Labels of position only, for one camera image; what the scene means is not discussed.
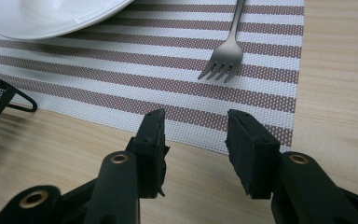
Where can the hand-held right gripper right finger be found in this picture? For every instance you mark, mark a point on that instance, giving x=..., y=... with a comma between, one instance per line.
x=251, y=155

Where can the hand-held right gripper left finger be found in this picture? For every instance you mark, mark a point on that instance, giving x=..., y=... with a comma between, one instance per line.
x=150, y=155

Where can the matte silver fork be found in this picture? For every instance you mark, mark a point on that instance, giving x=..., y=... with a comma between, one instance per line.
x=227, y=56

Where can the striped woven placemat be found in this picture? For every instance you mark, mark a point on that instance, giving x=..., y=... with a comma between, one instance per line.
x=136, y=77

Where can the white plate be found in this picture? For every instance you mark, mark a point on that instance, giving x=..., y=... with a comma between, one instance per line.
x=43, y=15

